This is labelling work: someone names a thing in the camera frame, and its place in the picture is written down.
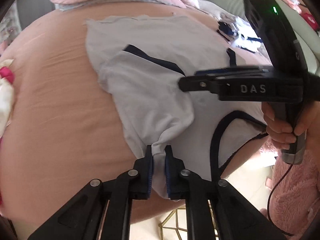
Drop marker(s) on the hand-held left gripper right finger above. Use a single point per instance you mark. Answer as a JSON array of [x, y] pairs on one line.
[[167, 172]]

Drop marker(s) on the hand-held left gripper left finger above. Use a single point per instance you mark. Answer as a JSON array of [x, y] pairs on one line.
[[150, 170]]

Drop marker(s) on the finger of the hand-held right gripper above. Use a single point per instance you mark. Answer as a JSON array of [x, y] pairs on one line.
[[197, 84], [212, 72]]

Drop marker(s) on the white shirt navy trim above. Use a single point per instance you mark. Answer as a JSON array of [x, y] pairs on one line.
[[140, 92]]

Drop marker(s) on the stack of folded clothes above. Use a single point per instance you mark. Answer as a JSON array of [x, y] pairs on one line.
[[240, 30]]

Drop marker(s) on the person's right hand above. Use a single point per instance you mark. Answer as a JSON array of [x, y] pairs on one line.
[[277, 132]]

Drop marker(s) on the white cat plush toy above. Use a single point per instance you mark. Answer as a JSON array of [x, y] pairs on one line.
[[292, 2]]

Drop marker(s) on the pink round bed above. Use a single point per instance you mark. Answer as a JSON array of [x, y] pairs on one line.
[[62, 105]]

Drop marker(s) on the cream garment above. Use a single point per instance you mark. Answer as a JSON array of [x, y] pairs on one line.
[[6, 100]]

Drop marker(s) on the hot pink garment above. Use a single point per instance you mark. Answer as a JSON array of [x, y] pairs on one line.
[[5, 72]]

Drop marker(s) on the grey door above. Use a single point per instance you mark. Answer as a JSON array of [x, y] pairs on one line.
[[37, 0]]

